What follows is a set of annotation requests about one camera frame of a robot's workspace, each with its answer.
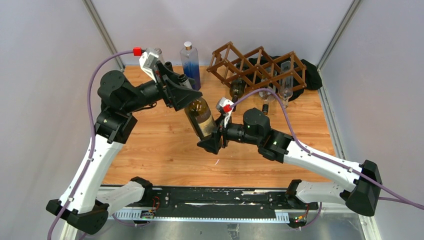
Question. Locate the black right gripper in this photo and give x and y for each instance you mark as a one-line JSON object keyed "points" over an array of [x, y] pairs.
{"points": [[211, 144]]}

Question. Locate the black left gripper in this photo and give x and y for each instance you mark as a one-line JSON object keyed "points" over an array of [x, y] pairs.
{"points": [[170, 83]]}

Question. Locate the dark bottle barcode label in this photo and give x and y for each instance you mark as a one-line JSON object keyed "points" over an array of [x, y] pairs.
{"points": [[200, 117]]}

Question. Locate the dark bottle white label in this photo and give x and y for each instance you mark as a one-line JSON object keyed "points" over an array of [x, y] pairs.
{"points": [[169, 66]]}

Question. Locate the blue square glass bottle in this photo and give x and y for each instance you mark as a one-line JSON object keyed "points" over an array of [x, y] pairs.
{"points": [[190, 63]]}

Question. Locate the clear round glass bottle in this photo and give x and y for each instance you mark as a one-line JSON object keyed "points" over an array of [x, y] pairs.
{"points": [[160, 57]]}

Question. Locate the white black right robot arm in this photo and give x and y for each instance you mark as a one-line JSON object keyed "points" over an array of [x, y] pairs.
{"points": [[351, 184]]}

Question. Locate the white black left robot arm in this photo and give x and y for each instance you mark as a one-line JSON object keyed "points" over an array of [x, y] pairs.
{"points": [[82, 206]]}

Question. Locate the dark bottle lower rack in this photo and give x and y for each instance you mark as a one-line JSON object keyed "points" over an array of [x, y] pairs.
{"points": [[237, 89]]}

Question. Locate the small clear bottle in rack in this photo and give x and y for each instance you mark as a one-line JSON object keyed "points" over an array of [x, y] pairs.
{"points": [[267, 97]]}

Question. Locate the brown wooden wine rack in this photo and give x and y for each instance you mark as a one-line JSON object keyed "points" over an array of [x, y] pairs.
{"points": [[256, 68]]}

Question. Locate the black cloth behind rack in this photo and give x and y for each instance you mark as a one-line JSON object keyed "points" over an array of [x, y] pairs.
{"points": [[312, 78]]}

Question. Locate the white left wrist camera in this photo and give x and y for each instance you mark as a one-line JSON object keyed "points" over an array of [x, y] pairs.
{"points": [[147, 62]]}

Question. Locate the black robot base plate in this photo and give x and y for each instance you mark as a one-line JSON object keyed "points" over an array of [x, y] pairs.
{"points": [[215, 204]]}

